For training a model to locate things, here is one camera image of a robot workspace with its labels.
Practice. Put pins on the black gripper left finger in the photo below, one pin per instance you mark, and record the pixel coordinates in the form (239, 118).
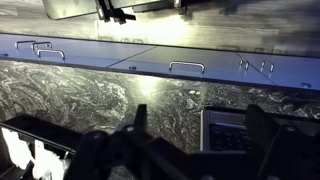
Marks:
(100, 156)

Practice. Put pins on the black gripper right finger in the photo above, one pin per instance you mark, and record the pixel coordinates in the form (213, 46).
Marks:
(290, 153)

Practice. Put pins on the white crumpled item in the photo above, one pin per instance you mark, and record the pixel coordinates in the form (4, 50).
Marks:
(16, 150)
(50, 163)

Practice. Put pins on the black bin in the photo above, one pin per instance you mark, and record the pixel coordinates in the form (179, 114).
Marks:
(43, 131)

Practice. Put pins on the silver device with keypad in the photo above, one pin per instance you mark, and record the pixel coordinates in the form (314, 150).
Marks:
(226, 133)

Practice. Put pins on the blue-grey cabinet front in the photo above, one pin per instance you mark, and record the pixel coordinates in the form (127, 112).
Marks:
(213, 56)

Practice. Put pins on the black bracket stand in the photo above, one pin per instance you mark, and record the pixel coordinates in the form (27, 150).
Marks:
(115, 13)

